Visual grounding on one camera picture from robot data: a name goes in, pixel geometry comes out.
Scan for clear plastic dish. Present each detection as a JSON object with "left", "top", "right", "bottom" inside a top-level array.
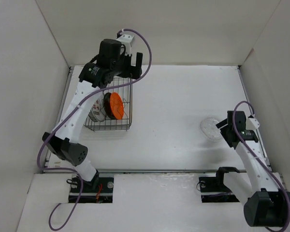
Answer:
[{"left": 200, "top": 117, "right": 222, "bottom": 142}]

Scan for orange plate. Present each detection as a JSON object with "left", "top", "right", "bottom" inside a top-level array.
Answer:
[{"left": 110, "top": 92, "right": 124, "bottom": 120}]

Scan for black small plate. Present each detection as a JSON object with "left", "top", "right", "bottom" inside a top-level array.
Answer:
[{"left": 103, "top": 92, "right": 115, "bottom": 120}]

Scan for white plate red characters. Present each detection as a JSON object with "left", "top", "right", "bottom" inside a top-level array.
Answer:
[{"left": 91, "top": 95, "right": 106, "bottom": 122}]

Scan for green rimmed white plate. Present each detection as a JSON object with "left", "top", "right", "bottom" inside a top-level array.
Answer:
[{"left": 88, "top": 110, "right": 94, "bottom": 121}]

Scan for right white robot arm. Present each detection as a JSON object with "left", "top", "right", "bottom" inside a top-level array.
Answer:
[{"left": 214, "top": 111, "right": 290, "bottom": 230}]

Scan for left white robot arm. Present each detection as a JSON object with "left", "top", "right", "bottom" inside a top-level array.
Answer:
[{"left": 42, "top": 34, "right": 143, "bottom": 192}]

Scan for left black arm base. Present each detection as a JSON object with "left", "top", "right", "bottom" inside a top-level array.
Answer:
[{"left": 66, "top": 177, "right": 114, "bottom": 203}]

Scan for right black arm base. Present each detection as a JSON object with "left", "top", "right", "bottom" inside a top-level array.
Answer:
[{"left": 196, "top": 176, "right": 239, "bottom": 203}]

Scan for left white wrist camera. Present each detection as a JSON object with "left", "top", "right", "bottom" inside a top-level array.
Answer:
[{"left": 116, "top": 31, "right": 134, "bottom": 56}]

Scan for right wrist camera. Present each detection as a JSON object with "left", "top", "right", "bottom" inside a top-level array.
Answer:
[{"left": 246, "top": 115, "right": 260, "bottom": 130}]

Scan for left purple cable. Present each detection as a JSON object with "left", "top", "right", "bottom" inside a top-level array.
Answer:
[{"left": 36, "top": 28, "right": 152, "bottom": 230}]

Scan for grey wire dish rack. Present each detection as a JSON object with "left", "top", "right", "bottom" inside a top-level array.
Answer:
[{"left": 84, "top": 76, "right": 132, "bottom": 131}]

